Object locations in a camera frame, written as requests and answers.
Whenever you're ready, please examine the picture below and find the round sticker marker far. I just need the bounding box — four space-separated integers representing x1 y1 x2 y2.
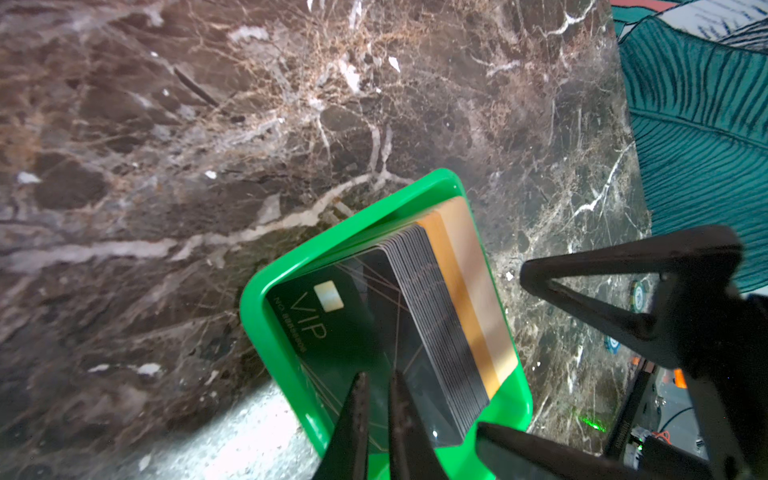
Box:
604 336 620 354

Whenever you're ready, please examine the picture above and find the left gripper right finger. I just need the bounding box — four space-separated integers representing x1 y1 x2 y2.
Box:
388 370 448 480

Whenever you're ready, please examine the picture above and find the stack of black cards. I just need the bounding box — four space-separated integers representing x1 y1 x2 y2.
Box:
378 223 489 447

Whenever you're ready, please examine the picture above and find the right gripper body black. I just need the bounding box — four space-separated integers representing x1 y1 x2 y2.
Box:
659 281 767 479

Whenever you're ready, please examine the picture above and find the black front mounting rail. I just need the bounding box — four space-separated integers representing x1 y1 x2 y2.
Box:
603 359 656 460

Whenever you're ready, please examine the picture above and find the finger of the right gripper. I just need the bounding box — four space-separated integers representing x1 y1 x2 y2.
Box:
475 422 654 479
519 225 743 369

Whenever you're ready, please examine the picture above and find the gold credit card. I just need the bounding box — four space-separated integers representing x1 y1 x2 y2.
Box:
416 196 518 398

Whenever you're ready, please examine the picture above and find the orange connector clip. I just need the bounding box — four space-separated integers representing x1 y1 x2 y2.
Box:
673 369 687 389

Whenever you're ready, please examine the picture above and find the round sticker marker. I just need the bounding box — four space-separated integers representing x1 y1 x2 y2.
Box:
630 281 647 313
604 336 620 354

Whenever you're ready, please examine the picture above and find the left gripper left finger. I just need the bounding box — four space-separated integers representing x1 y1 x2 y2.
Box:
312 372 370 480

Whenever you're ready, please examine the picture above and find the dark green VIP card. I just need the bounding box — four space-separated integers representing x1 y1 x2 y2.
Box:
266 248 466 454

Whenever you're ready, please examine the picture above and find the round sticker marker near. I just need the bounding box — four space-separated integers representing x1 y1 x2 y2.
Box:
630 281 647 313

